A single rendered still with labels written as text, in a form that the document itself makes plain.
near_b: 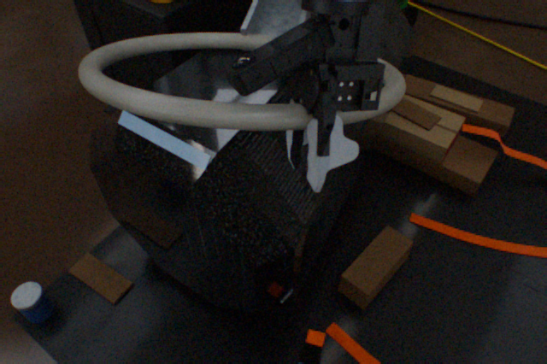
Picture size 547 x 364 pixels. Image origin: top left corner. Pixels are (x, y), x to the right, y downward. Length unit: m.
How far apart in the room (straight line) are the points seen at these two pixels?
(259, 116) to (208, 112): 0.06
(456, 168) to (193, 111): 1.74
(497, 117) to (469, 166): 0.42
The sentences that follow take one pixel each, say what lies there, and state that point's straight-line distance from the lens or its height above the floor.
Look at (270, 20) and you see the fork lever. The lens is 1.06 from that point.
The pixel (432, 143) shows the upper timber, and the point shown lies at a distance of 2.07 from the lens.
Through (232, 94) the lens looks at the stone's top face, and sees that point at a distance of 1.26.
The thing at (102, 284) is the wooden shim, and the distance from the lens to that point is 1.88.
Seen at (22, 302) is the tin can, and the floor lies 0.14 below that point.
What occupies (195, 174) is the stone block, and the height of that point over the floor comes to 0.75.
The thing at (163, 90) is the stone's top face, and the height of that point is 0.80.
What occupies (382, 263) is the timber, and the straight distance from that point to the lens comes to 1.72.
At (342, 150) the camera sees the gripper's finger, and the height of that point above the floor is 1.22.
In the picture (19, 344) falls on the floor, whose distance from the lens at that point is 1.93.
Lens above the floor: 1.59
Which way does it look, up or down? 49 degrees down
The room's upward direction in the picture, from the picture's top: straight up
